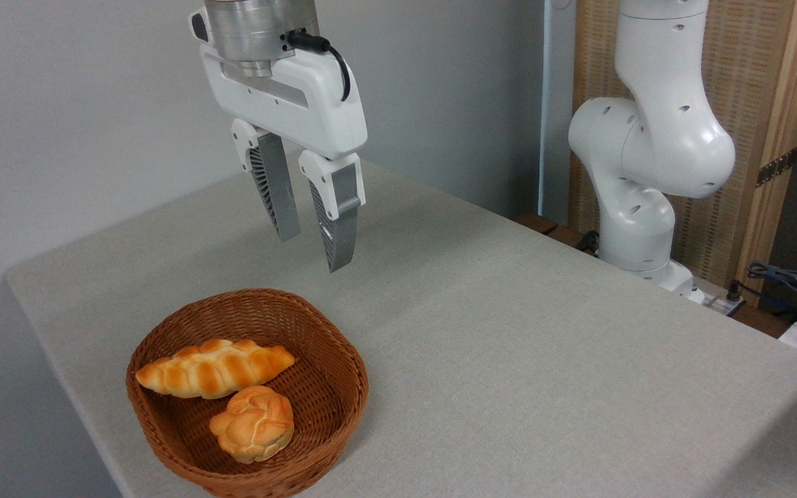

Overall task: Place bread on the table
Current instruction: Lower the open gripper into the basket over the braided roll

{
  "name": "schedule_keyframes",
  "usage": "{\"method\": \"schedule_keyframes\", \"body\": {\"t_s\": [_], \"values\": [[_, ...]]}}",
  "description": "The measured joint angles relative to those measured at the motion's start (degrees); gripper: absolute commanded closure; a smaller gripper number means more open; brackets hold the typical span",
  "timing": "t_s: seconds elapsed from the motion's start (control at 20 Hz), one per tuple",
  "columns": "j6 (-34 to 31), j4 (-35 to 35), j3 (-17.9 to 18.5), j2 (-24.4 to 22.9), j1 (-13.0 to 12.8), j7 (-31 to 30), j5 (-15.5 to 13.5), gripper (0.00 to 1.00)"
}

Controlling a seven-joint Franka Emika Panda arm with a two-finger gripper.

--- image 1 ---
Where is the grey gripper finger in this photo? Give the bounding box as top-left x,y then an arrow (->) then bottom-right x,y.
298,149 -> 366,274
231,118 -> 302,243

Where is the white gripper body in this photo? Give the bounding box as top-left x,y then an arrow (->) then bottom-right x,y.
190,10 -> 369,162

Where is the long braided bread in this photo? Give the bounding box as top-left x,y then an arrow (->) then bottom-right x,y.
136,338 -> 297,400

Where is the round knotted bread roll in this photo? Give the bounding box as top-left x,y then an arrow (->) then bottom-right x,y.
209,385 -> 295,464

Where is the brown wicker basket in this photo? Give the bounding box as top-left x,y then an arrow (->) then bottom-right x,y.
125,288 -> 370,498

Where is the metal screen hinge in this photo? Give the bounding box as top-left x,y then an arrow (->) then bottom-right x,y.
756,147 -> 797,187

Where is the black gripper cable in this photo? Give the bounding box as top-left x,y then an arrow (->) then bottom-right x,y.
286,29 -> 352,102

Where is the white wall trunking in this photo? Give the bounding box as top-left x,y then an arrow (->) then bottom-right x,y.
537,0 -> 552,216

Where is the bundle of dark cables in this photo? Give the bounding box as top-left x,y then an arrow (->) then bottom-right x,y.
746,261 -> 797,320

